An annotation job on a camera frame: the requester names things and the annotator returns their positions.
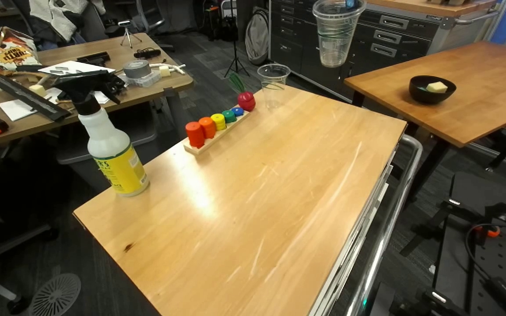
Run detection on row of coloured blocks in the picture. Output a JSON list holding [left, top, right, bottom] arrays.
[[182, 111, 252, 157]]

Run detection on yellow toy cylinder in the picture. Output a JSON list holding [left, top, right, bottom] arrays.
[[208, 113, 228, 134]]

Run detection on orange toy cylinder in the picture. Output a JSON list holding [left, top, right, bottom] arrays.
[[196, 116, 217, 141]]

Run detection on red toy piece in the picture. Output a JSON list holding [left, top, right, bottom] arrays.
[[235, 90, 257, 115]]

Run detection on red-orange toy cylinder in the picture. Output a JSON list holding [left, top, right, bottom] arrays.
[[184, 120, 207, 150]]

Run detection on white round fan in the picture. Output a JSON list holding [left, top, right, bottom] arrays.
[[242, 6, 272, 67]]

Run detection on brown office desk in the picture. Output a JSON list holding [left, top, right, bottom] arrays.
[[0, 32, 196, 153]]

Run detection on white spray bottle yellow label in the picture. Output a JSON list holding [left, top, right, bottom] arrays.
[[54, 72, 150, 199]]

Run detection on grey tape roll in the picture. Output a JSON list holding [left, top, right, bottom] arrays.
[[120, 60, 152, 85]]

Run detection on slim black remote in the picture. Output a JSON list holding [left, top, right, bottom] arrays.
[[133, 48, 163, 62]]

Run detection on dark metal drawer cabinet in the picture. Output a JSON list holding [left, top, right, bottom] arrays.
[[268, 0, 503, 95]]

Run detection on small metal tripod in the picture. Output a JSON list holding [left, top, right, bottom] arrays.
[[115, 20, 143, 51]]

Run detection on black bowl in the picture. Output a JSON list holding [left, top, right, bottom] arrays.
[[407, 74, 458, 108]]

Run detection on flat black pouch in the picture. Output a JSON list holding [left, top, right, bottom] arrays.
[[75, 51, 112, 67]]

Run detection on pale yellow food piece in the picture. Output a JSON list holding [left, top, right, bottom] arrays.
[[424, 81, 449, 97]]

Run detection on white paper sheet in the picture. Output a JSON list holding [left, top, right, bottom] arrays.
[[38, 60, 115, 78]]

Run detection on long black bar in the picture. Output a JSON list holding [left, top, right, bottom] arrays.
[[0, 76, 70, 125]]

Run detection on white jacket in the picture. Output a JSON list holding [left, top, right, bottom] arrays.
[[27, 0, 108, 43]]

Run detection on black office chair base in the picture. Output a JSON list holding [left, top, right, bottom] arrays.
[[0, 192, 84, 316]]

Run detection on small white card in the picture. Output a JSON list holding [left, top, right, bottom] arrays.
[[0, 99, 34, 123]]

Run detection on light wooden table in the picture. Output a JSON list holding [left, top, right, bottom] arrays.
[[344, 41, 506, 195]]

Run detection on orange clamp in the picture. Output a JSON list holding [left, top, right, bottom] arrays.
[[472, 223, 502, 241]]

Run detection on snack chip bag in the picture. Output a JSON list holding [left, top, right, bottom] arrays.
[[0, 25, 41, 78]]

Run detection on black perforated board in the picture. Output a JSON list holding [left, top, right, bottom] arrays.
[[433, 230, 506, 316]]

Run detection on white cable bundle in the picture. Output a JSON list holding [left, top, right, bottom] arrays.
[[149, 60, 187, 80]]

